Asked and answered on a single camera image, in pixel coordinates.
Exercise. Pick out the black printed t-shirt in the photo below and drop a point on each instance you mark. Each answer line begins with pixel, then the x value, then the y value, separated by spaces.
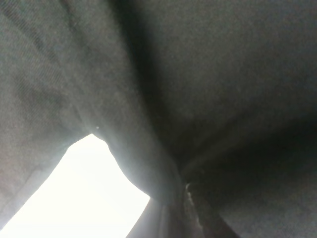
pixel 220 94

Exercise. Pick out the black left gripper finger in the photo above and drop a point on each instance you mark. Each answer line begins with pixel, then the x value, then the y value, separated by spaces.
pixel 194 228

